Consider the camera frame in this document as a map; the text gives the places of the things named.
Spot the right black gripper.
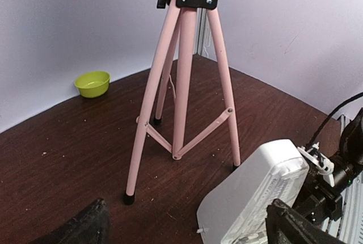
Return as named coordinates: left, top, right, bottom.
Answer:
left=293, top=110, right=362, bottom=225

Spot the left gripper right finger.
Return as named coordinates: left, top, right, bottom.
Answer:
left=265, top=199, right=342, bottom=244

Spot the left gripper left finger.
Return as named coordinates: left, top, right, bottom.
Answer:
left=31, top=198, right=111, bottom=244

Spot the white metronome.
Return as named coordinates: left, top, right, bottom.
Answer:
left=197, top=139, right=309, bottom=243

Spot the pink music stand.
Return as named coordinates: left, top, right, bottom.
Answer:
left=123, top=0, right=241, bottom=205

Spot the green plastic bowl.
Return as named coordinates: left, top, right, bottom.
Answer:
left=74, top=71, right=111, bottom=98

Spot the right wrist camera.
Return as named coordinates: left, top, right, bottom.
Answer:
left=297, top=142, right=335, bottom=187

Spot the aluminium front rail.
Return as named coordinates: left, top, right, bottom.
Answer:
left=321, top=173, right=363, bottom=244

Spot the right aluminium frame post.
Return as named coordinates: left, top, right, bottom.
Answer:
left=195, top=9, right=212, bottom=58

